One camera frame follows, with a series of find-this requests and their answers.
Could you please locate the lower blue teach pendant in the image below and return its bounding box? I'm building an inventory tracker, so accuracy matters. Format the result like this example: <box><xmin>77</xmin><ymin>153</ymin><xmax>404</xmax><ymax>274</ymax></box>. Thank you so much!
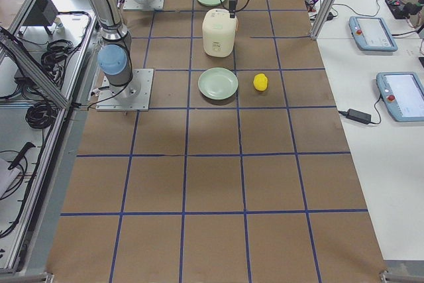
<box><xmin>376</xmin><ymin>72</ymin><xmax>423</xmax><ymax>122</ymax></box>

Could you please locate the upper blue teach pendant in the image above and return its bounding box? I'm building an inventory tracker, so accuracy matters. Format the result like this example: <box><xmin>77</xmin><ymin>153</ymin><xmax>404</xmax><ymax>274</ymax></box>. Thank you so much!
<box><xmin>348</xmin><ymin>16</ymin><xmax>398</xmax><ymax>52</ymax></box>

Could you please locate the white rice cooker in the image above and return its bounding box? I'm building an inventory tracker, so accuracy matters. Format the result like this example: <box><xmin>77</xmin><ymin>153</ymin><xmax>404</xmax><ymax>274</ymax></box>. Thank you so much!
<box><xmin>202</xmin><ymin>9</ymin><xmax>238</xmax><ymax>58</ymax></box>

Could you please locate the brown paper table mat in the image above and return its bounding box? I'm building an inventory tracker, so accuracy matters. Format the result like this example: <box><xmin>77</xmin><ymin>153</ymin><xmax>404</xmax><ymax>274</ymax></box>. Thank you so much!
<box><xmin>47</xmin><ymin>0</ymin><xmax>385</xmax><ymax>282</ymax></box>

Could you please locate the black power adapter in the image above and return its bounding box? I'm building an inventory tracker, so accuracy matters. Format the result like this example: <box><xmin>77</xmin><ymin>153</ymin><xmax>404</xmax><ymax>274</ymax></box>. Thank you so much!
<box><xmin>346</xmin><ymin>109</ymin><xmax>372</xmax><ymax>125</ymax></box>

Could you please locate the yellow toy potato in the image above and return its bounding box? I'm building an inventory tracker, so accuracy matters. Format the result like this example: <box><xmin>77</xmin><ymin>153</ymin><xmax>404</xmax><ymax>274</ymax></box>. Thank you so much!
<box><xmin>253</xmin><ymin>73</ymin><xmax>268</xmax><ymax>91</ymax></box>

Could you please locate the blue teach pendant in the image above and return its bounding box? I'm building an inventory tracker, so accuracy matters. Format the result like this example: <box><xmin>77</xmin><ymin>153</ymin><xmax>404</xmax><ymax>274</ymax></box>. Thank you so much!
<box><xmin>376</xmin><ymin>72</ymin><xmax>423</xmax><ymax>122</ymax></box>
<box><xmin>348</xmin><ymin>16</ymin><xmax>398</xmax><ymax>52</ymax></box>

